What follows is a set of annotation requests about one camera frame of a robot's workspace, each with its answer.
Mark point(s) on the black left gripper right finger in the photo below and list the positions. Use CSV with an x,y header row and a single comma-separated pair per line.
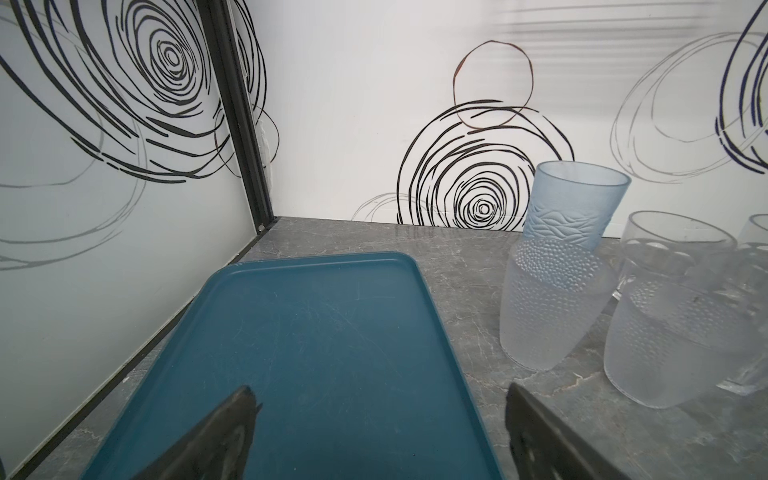
x,y
544,447

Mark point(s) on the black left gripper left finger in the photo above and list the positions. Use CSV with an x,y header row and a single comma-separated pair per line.
x,y
217,447

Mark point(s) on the teal plastic tray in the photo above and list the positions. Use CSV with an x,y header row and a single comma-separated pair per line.
x,y
348,359

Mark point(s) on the light blue plastic cup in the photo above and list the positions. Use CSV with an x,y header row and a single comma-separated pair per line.
x,y
573,202

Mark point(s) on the frosted dotted plastic cup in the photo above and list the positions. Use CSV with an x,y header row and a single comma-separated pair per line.
x,y
553,292

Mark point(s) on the clear faceted glass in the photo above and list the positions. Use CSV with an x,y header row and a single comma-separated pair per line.
x,y
666,245
745,280

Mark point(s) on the black corner frame post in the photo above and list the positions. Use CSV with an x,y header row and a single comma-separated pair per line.
x,y
220,35

